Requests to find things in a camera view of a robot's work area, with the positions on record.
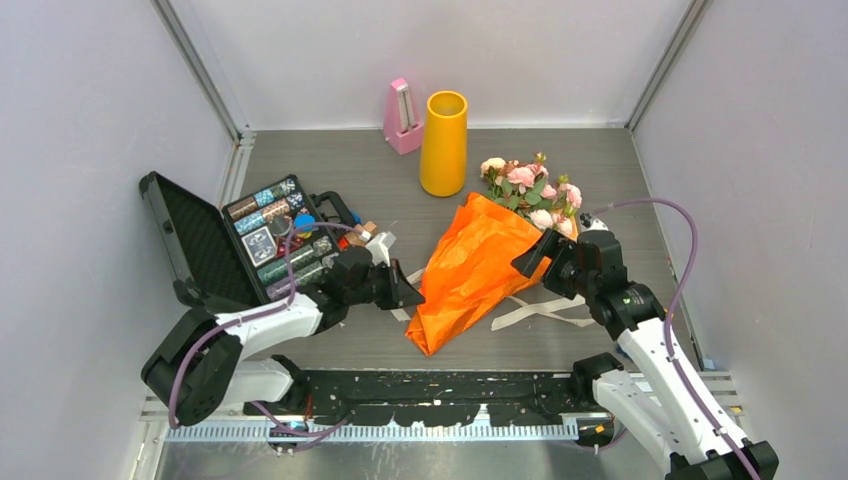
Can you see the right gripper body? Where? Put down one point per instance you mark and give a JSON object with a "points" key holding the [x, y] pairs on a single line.
{"points": [[564, 273]]}

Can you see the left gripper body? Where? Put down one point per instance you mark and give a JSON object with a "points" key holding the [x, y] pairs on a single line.
{"points": [[375, 288]]}

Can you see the cream ribbon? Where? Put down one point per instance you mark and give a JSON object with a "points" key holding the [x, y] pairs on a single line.
{"points": [[548, 309]]}

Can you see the pink flower bouquet orange wrap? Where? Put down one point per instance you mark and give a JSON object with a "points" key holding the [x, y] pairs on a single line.
{"points": [[470, 271]]}

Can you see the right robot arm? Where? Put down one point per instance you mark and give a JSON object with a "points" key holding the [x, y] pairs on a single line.
{"points": [[681, 424]]}

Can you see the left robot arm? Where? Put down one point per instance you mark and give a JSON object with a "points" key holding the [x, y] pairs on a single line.
{"points": [[205, 361]]}

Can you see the yellow vase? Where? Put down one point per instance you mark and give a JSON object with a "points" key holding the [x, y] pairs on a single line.
{"points": [[444, 146]]}

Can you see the wooden blocks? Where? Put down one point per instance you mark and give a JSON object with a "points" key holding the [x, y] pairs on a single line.
{"points": [[361, 234]]}

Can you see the blue block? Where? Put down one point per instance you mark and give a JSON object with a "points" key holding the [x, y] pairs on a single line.
{"points": [[356, 216]]}

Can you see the black open case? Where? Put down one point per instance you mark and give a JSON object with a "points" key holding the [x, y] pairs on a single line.
{"points": [[240, 255]]}

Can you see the pink metronome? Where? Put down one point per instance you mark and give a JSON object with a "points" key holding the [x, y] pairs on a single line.
{"points": [[402, 126]]}

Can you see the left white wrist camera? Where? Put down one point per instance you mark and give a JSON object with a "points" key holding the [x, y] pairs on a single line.
{"points": [[379, 247]]}

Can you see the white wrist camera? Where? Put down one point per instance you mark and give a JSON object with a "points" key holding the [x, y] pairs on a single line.
{"points": [[590, 222], [379, 247]]}

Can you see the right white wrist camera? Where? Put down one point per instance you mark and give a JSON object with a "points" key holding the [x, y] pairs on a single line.
{"points": [[590, 222]]}

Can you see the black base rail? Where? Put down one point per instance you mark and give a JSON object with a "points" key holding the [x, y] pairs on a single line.
{"points": [[434, 398]]}

